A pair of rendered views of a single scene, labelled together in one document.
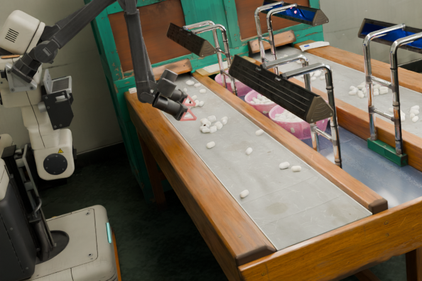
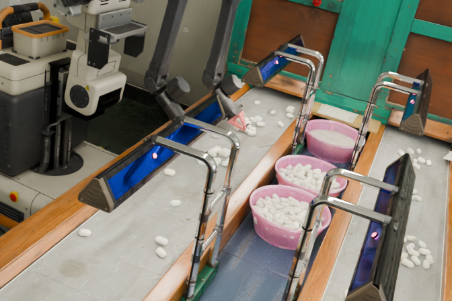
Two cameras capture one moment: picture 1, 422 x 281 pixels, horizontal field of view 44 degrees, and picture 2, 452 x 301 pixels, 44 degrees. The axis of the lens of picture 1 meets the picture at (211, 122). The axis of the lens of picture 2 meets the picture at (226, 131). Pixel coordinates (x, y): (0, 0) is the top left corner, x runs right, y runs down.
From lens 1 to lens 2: 1.16 m
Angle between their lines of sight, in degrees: 29
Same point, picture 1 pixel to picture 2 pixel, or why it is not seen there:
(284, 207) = (76, 273)
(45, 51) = not seen: outside the picture
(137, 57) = (162, 39)
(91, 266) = not seen: hidden behind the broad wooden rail
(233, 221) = (17, 243)
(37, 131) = (77, 57)
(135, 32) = (171, 13)
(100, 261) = not seen: hidden behind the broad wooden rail
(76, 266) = (44, 195)
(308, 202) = (98, 289)
